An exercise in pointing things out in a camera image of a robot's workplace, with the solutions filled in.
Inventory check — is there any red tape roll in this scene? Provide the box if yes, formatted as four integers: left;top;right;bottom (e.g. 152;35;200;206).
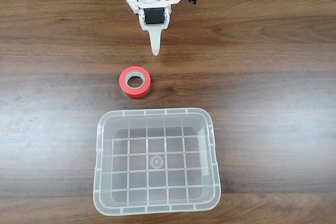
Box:
119;66;152;100

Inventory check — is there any clear plastic storage box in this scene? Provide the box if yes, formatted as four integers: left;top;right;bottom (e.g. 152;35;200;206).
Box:
92;107;222;217

